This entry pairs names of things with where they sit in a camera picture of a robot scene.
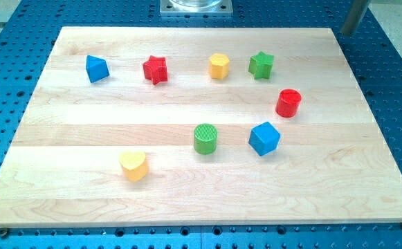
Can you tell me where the yellow hexagon block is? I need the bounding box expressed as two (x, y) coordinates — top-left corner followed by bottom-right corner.
(208, 53), (230, 80)

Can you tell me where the green cylinder block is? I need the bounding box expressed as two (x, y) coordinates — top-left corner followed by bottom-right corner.
(194, 123), (218, 155)

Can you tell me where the blue cube block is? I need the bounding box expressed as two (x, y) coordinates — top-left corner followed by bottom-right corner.
(248, 122), (281, 156)

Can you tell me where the red star block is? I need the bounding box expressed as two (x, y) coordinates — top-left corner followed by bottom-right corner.
(143, 55), (168, 85)

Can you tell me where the yellow heart block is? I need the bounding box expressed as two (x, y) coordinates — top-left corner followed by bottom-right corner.
(119, 151), (149, 182)

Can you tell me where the green star block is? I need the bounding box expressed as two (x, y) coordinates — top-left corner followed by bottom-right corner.
(248, 51), (274, 80)

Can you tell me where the red cylinder block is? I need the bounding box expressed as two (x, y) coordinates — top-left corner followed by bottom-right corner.
(275, 89), (302, 118)

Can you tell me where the blue triangular prism block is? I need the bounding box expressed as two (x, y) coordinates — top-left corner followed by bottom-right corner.
(86, 55), (110, 83)

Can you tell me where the light wooden board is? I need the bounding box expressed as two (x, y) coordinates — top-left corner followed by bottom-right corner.
(0, 27), (402, 228)

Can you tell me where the grey metal pole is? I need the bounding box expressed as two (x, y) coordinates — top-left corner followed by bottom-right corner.
(340, 0), (371, 36)

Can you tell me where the blue perforated metal table plate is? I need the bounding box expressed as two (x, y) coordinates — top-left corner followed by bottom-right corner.
(0, 1), (402, 248)

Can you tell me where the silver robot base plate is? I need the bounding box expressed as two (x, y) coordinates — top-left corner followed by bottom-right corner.
(158, 0), (233, 16)

